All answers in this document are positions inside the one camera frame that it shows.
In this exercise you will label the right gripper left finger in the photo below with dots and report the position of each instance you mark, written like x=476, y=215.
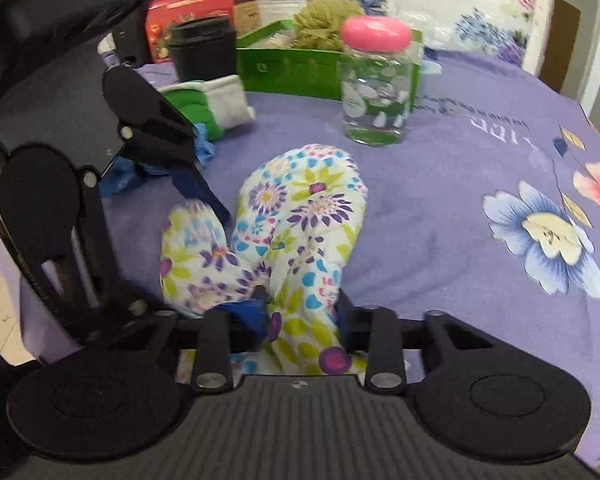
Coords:
x=232, y=328

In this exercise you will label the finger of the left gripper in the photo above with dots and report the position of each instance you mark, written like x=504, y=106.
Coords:
x=200, y=187

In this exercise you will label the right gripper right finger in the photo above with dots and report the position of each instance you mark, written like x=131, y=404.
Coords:
x=377, y=333

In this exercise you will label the blue cloth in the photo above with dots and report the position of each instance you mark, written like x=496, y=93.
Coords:
x=126, y=175

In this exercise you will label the green white oven mitt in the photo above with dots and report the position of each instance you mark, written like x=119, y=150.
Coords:
x=219, y=104

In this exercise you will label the floral oven mitt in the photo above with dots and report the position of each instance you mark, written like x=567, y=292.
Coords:
x=298, y=219

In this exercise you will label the olive green mesh sponge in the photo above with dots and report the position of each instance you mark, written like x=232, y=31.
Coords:
x=317, y=26

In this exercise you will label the black coffee cup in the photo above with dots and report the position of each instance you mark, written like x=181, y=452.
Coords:
x=203, y=50

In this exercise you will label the green cardboard box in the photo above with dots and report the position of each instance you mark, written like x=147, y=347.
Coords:
x=267, y=62

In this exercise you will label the purple floral table cloth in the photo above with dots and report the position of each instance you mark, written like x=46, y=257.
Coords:
x=482, y=211

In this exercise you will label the brown cardboard box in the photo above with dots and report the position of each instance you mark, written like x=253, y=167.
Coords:
x=246, y=16

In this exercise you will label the red cardboard box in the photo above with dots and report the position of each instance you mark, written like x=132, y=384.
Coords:
x=162, y=15

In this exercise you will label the glass jar pink lid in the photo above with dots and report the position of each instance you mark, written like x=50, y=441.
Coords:
x=376, y=79

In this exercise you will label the floral bedding package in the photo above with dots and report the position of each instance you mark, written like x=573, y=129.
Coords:
x=514, y=31

